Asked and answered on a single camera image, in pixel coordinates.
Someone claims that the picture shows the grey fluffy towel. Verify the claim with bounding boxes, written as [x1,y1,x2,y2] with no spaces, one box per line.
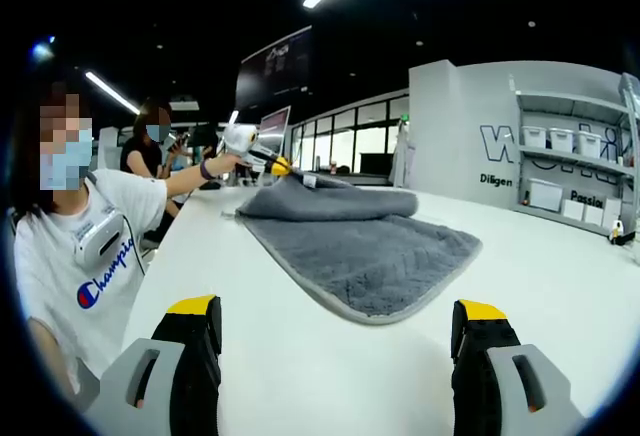
[233,170,484,327]

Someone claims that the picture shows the person's left hand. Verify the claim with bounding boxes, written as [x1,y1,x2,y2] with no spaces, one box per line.
[210,151,247,176]

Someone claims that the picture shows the monitor with pink screen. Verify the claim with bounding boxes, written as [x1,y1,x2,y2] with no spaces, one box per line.
[256,104,293,158]

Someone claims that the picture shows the hanging dark display screen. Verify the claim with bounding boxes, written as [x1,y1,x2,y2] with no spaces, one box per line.
[234,25,314,113]

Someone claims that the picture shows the black monitor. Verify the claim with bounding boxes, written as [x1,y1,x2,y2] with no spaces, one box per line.
[358,151,396,176]

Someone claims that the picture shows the hanging white garment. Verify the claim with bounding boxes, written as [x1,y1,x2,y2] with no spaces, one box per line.
[389,120,417,189]

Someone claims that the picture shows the short ceiling light strip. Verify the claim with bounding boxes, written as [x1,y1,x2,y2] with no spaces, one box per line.
[84,71,142,117]

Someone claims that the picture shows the person's white t-shirt torso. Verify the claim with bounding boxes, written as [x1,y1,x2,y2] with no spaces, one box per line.
[13,167,169,398]

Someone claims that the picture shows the grey worn chest device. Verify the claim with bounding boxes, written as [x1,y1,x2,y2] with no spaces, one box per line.
[74,204,127,268]

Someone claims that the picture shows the large white storage box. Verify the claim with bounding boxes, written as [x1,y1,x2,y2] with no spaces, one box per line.
[526,177,566,213]

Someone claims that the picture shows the idle hand-held gripper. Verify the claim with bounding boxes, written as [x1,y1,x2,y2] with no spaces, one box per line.
[606,219,637,247]

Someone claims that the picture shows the white storage tub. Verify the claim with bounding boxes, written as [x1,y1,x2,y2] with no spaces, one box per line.
[576,130,604,159]
[548,127,576,154]
[521,125,548,150]

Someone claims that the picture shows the grey shelf rack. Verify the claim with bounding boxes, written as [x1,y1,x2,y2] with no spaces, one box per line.
[508,72,640,238]

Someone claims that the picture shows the chest device cable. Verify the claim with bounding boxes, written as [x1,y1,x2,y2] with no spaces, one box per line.
[121,214,147,278]

